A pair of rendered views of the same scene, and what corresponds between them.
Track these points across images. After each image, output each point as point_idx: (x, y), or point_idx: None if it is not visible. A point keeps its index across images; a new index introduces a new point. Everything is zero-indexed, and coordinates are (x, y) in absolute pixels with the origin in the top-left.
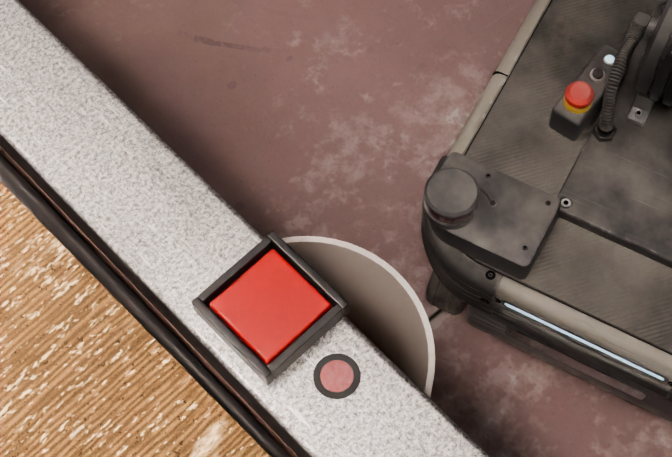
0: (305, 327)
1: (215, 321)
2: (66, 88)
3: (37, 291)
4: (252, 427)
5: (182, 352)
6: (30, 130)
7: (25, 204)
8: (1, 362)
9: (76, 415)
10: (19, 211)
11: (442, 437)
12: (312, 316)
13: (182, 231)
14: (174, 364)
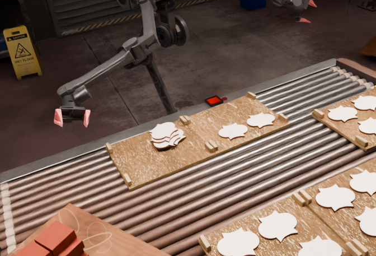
0: (217, 98)
1: (214, 103)
2: (173, 115)
3: (204, 114)
4: None
5: None
6: (178, 118)
7: None
8: (212, 117)
9: (222, 112)
10: (192, 115)
11: (234, 93)
12: (216, 97)
13: (200, 107)
14: (219, 105)
